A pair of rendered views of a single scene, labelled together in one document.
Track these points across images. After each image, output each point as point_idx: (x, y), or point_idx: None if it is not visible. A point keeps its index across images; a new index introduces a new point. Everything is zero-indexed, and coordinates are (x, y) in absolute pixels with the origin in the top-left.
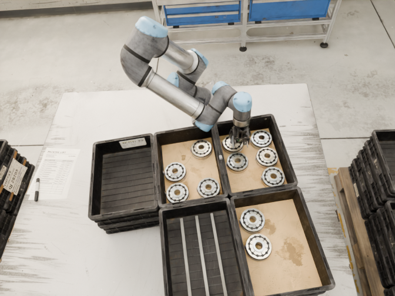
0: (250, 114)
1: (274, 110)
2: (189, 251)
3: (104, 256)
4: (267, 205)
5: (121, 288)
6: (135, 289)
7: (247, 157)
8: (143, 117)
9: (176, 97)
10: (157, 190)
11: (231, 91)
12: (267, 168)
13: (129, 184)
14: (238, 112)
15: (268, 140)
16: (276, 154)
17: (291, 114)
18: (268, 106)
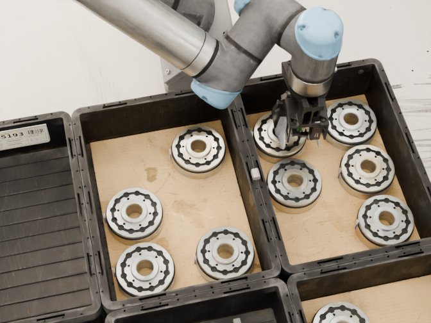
0: (335, 64)
1: (372, 45)
2: None
3: None
4: (374, 293)
5: None
6: None
7: (318, 172)
8: (25, 64)
9: (147, 20)
10: (97, 265)
11: (288, 7)
12: (371, 198)
13: (11, 248)
14: (310, 61)
15: (367, 127)
16: (390, 163)
17: (414, 56)
18: (354, 34)
